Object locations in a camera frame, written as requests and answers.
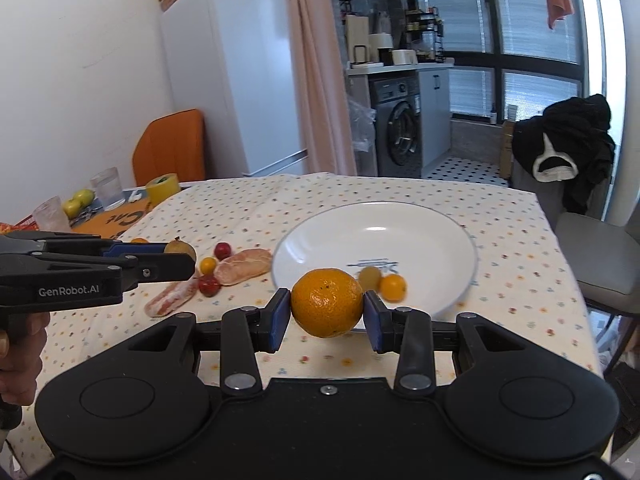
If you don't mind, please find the small orange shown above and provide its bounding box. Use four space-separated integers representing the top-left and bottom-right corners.
378 274 408 304

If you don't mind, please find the yellow-green round fruit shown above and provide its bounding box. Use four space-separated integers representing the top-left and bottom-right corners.
164 237 198 261

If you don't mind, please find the long peeled pomelo segment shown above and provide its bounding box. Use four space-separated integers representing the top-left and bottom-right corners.
144 274 198 318

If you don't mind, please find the small greenish fruit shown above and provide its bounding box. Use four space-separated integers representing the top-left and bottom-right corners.
357 266 383 292

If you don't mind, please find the large orange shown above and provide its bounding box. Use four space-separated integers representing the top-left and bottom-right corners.
291 269 363 338

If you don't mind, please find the short peeled pomelo segment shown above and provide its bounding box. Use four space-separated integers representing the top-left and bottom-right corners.
214 248 272 286

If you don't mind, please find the small yellow fruit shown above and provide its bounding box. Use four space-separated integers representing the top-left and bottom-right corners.
198 257 217 275

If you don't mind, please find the red fruit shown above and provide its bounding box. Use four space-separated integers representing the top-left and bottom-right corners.
198 274 221 298
214 242 232 261

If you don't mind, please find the white kitchen cabinet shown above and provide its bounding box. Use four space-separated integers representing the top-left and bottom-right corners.
419 67 451 171

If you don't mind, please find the person's left hand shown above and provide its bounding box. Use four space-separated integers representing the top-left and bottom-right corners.
0 313 50 406

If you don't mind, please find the orange cat placemat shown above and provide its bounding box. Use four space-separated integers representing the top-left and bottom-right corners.
72 188 153 240

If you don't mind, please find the clear drinking glass near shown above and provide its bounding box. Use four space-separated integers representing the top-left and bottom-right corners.
32 196 72 232

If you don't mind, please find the clear drinking glass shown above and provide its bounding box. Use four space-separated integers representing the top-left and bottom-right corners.
90 167 125 211
32 196 72 232

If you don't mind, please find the clear drinking glass far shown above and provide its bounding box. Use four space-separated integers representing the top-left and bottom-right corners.
90 167 125 211

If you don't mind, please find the green apple rear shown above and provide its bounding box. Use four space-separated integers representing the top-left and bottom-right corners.
74 188 96 208

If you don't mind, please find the green apple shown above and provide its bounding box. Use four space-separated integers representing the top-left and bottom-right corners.
62 198 85 220
74 188 96 208

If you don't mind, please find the green apple front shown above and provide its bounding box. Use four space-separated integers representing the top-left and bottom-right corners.
62 198 85 220

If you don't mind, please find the yellow tape roll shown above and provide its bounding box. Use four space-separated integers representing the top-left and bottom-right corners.
145 174 181 208

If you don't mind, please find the white plate blue rim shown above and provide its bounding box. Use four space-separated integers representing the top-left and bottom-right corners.
271 202 478 320

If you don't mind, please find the orange chair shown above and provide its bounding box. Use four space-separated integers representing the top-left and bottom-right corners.
132 110 206 186

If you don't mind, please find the floral white tablecloth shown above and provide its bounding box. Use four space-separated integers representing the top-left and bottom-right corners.
4 172 601 466

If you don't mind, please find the pink curtain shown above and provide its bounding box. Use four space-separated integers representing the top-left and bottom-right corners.
288 0 357 176

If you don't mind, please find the cardboard box by window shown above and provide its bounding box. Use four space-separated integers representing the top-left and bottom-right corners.
499 120 514 180

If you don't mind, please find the grey washing machine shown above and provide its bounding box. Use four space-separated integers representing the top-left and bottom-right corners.
369 72 423 179

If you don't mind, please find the grey chair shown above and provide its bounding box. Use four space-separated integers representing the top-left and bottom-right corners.
555 208 639 316

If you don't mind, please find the white refrigerator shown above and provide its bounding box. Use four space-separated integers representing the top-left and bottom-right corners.
160 0 308 178

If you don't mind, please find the black jacket on chair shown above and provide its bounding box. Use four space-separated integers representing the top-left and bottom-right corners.
511 93 615 214

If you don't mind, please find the white toaster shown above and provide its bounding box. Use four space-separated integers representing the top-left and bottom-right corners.
392 49 418 66

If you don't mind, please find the black spice rack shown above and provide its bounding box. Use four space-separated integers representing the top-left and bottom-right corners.
405 6 444 63

